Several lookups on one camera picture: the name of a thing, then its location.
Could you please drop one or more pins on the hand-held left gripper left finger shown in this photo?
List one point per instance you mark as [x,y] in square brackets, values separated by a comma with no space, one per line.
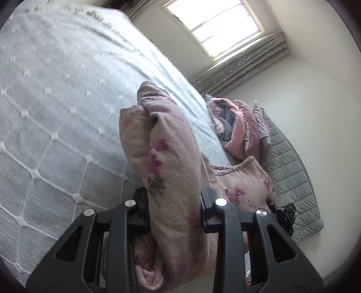
[139,217]

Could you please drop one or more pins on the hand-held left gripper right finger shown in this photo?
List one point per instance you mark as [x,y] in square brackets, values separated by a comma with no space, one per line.
[208,218]

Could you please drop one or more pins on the pink floral padded jacket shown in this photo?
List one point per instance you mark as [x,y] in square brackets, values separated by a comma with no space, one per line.
[172,169]

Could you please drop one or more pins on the grey quilted mat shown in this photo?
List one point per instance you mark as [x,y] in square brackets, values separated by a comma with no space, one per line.
[293,180]

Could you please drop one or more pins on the grey pillow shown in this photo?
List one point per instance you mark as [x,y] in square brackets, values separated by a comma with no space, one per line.
[263,132]

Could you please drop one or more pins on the folded pink quilt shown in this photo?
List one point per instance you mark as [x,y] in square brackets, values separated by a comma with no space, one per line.
[237,132]

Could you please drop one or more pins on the grey dotted bedspread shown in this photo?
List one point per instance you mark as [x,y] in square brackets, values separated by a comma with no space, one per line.
[70,98]

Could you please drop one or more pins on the grey patterned curtain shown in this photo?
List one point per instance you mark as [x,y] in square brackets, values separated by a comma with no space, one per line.
[248,59]
[141,6]

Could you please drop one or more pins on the window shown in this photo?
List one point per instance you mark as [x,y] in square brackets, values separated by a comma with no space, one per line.
[217,25]

